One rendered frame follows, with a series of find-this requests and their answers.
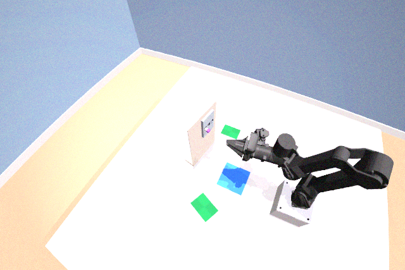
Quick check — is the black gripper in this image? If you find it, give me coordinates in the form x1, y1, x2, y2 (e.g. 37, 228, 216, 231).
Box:
226, 132, 271, 163

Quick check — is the blue flat square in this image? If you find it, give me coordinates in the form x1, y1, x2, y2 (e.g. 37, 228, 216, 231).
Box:
216, 162, 250, 195

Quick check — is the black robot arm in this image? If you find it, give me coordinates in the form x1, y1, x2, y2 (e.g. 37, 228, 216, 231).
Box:
268, 133, 394, 210

